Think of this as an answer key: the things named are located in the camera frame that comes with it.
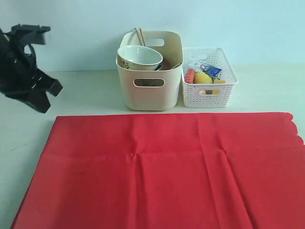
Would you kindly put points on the cream plastic storage bin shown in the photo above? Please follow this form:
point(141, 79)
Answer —
point(165, 95)

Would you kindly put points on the yellow cheese wedge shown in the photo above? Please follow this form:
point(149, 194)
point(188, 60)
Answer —
point(216, 91)

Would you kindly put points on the blue white milk carton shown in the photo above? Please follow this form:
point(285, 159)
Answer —
point(203, 67)

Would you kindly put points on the brown wooden plate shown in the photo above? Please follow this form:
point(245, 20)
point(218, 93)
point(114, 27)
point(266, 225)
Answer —
point(166, 65)

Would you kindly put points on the red tablecloth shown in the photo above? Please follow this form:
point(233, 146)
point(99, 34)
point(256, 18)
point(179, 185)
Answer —
point(169, 171)

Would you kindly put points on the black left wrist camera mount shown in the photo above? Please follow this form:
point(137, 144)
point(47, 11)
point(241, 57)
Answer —
point(32, 34)

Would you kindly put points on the white perforated plastic basket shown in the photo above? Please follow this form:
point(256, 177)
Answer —
point(216, 57)

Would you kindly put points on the white ceramic floral bowl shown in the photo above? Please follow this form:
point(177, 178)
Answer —
point(138, 58)

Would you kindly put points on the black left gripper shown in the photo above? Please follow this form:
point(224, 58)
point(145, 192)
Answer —
point(20, 79)

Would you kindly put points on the red grilled sausage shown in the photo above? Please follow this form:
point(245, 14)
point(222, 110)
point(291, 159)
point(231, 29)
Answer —
point(189, 76)

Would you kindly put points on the yellow lemon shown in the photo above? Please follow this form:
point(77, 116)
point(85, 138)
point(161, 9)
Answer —
point(202, 78)

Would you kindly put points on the dark wooden spoon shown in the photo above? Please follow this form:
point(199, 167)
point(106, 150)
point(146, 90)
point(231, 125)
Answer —
point(149, 82)

